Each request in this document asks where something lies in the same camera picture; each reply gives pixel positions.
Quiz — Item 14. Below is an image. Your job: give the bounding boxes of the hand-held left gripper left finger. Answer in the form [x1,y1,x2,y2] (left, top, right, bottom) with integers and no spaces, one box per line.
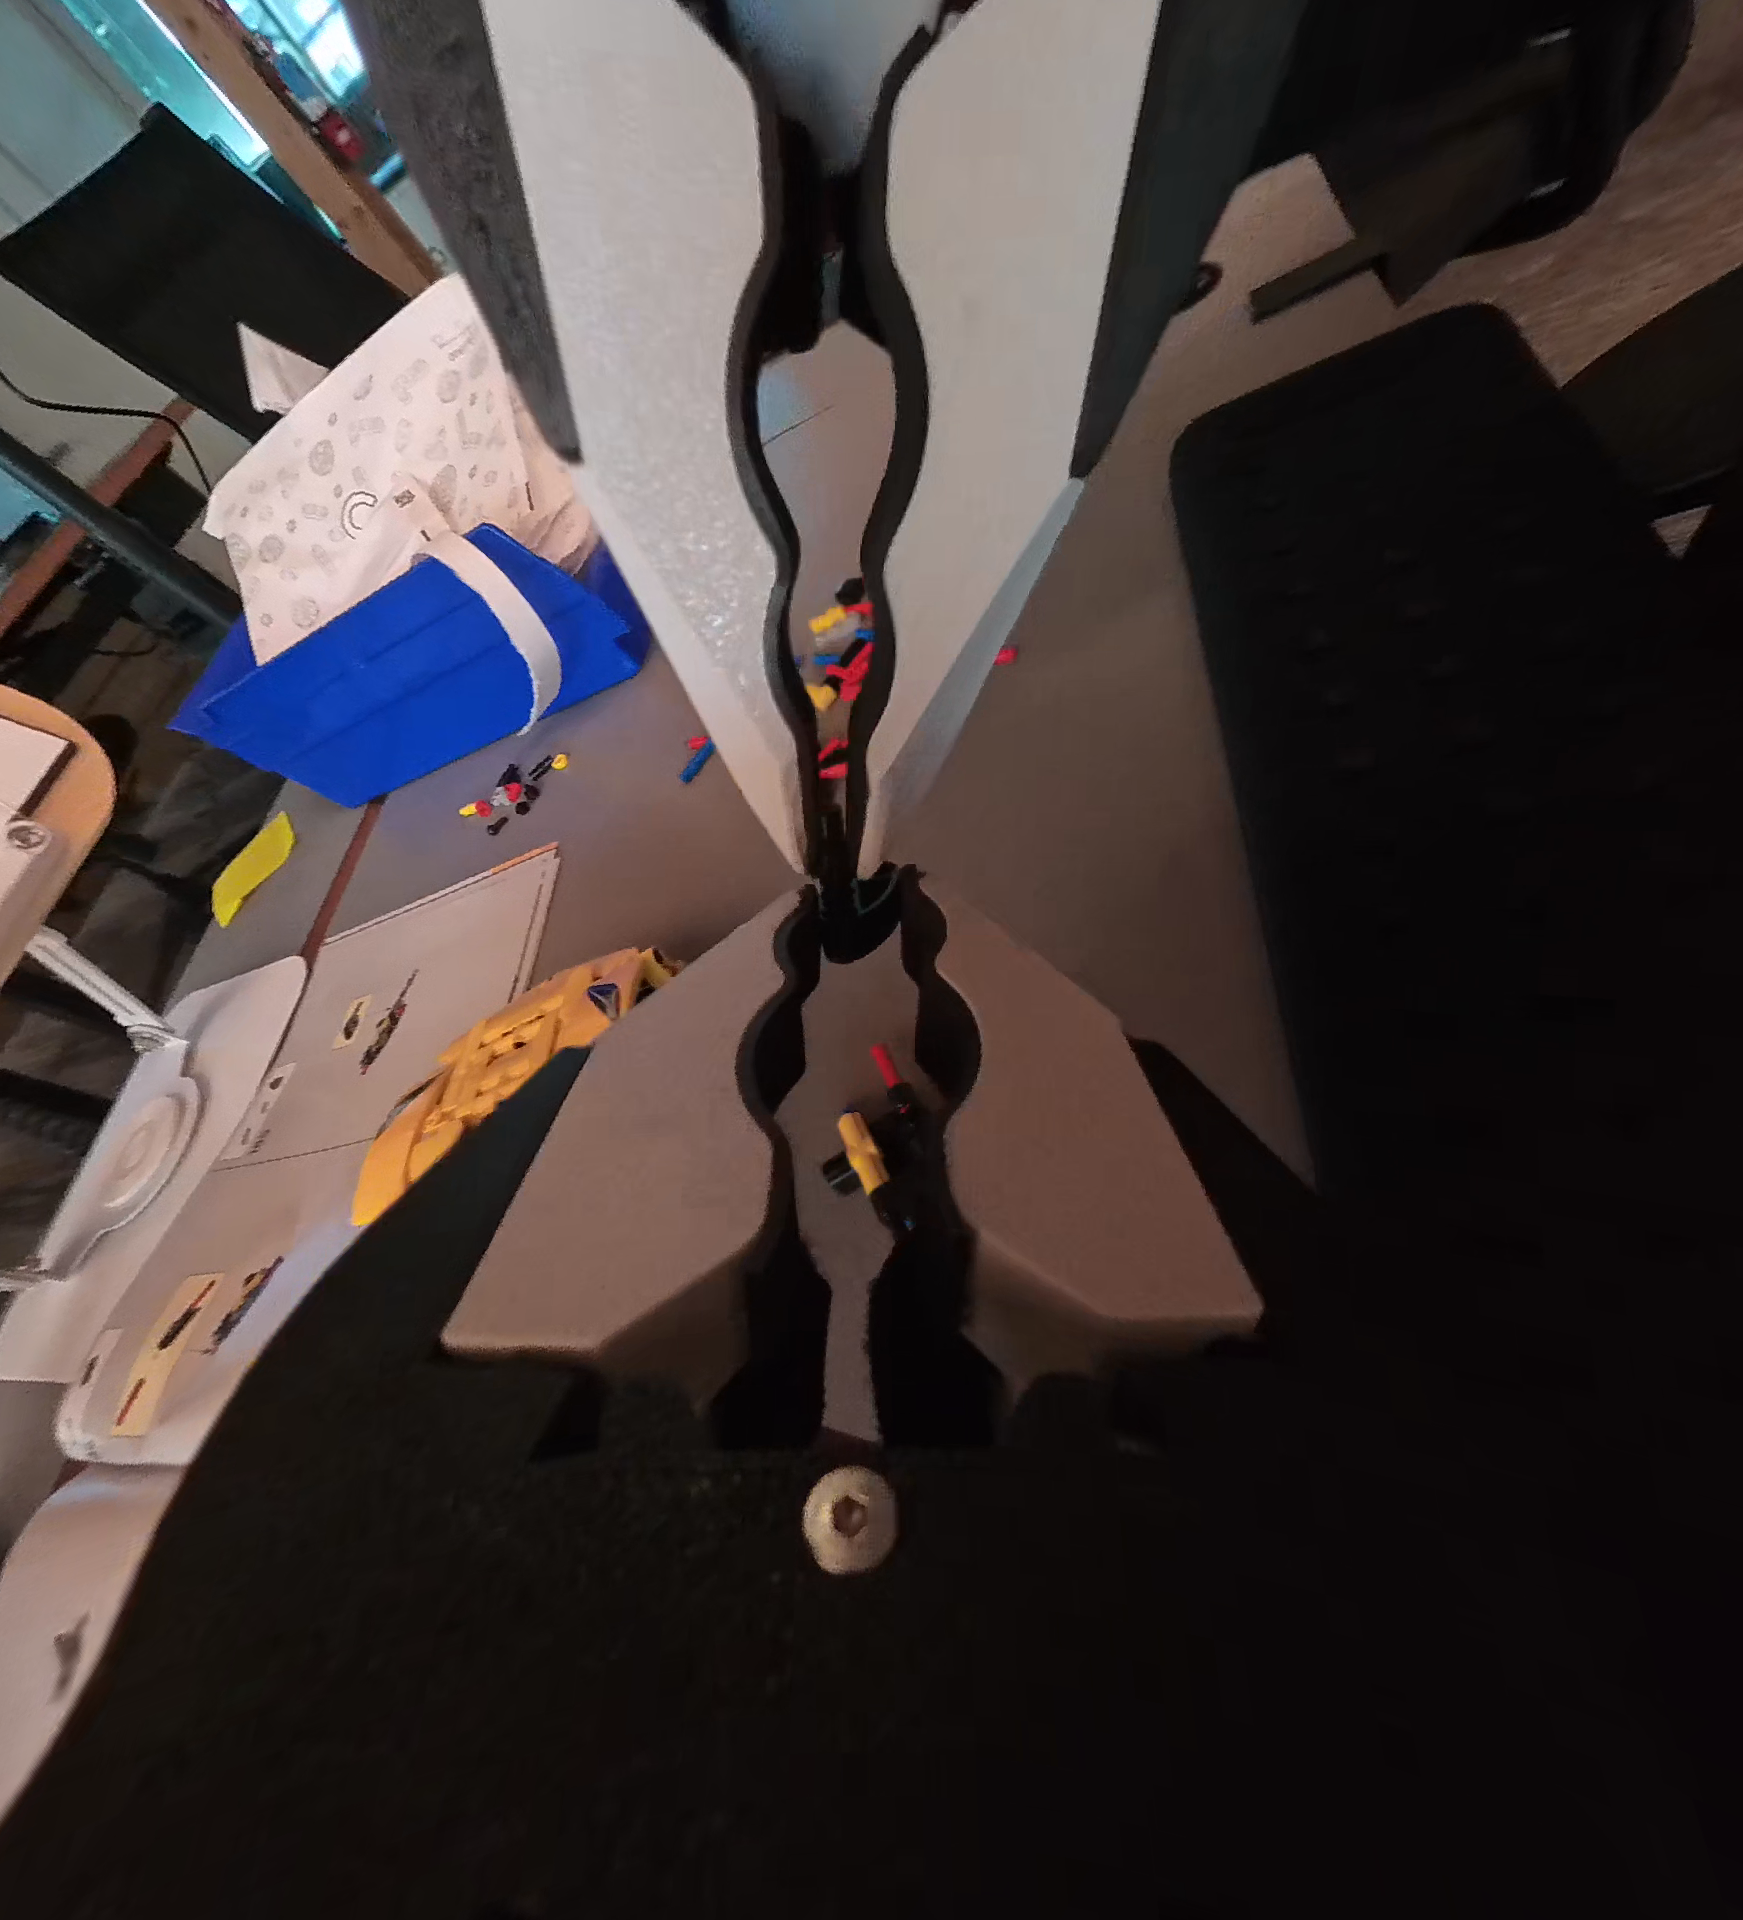
[445,886,820,1374]

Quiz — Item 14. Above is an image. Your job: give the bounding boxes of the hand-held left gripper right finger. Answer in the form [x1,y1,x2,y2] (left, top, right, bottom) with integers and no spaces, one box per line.
[914,873,1263,1386]

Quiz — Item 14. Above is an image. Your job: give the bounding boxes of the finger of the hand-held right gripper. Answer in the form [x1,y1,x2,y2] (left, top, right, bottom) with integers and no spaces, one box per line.
[482,0,826,883]
[849,0,1167,883]

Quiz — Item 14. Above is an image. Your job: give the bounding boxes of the black toy connector piece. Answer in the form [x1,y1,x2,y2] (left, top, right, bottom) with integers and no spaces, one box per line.
[818,861,910,964]

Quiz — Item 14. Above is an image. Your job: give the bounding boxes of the person's right forearm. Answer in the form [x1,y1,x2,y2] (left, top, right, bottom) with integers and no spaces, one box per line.
[1231,0,1699,301]

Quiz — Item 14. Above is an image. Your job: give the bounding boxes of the grey desk control panel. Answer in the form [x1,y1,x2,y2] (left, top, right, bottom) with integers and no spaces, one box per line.
[1246,233,1405,321]

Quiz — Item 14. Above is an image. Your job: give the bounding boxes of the yellow toy brick car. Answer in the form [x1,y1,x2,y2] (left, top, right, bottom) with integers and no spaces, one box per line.
[349,941,686,1229]

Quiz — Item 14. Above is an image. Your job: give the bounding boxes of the yellow black toy connector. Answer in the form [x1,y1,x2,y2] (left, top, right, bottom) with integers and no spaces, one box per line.
[820,1106,910,1235]

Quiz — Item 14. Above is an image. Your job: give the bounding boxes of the black monitor panel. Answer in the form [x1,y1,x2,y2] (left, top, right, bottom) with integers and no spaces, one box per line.
[0,104,416,443]

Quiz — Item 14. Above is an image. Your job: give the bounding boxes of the open instruction booklet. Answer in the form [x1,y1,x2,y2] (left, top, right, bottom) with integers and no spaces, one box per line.
[0,843,561,1914]

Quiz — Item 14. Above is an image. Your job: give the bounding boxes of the white printed paper bag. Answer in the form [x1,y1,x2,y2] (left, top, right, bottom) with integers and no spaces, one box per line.
[204,272,607,736]

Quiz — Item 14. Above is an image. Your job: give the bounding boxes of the scattered colourful toy pieces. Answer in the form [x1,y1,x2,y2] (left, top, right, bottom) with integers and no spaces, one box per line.
[457,752,573,834]
[679,575,1023,788]

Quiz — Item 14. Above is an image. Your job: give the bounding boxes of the wooden board document stand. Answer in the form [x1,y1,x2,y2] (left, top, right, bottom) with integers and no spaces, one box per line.
[0,649,312,1386]

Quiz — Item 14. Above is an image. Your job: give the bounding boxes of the yellow sticky note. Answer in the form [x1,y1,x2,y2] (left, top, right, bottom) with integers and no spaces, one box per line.
[212,809,297,929]

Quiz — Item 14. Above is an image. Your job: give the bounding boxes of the wooden post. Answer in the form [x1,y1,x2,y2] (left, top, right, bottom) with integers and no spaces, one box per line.
[151,0,443,298]

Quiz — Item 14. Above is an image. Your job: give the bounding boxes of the black cable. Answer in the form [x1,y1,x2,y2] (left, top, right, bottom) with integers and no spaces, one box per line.
[0,255,214,511]

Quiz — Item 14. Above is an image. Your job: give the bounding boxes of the black metal rail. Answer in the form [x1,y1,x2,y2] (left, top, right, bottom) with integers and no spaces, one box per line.
[0,360,247,625]

